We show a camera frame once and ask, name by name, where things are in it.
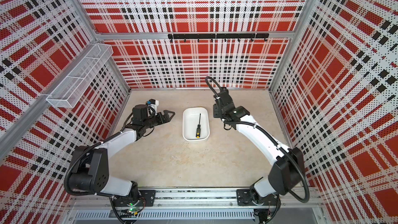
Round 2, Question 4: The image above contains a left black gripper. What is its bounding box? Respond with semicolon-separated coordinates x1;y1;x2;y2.
142;110;175;129

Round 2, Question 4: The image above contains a black yellow screwdriver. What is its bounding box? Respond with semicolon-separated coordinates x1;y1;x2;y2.
195;114;201;139

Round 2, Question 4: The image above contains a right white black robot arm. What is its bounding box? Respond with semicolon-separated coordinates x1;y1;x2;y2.
205;76;310;204

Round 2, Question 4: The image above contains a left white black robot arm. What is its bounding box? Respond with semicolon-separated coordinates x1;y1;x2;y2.
64;100;175;205

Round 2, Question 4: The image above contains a white rectangular plastic bin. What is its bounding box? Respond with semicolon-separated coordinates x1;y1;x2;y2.
182;107;210;142

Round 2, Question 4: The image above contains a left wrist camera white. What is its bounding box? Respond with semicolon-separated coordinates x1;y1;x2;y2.
146;99;159;108

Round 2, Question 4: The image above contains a black wall hook rail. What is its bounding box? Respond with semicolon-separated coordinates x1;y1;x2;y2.
168;33;269;41

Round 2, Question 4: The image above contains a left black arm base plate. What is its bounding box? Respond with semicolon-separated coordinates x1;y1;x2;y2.
113;190;156;207

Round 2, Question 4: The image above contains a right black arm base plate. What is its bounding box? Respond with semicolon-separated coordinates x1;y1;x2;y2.
236;189;279;206

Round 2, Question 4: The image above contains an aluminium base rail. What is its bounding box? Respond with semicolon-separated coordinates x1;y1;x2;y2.
62;187;328;224

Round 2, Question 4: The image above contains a white wire mesh basket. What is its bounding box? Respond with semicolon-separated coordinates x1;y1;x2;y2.
47;44;113;108

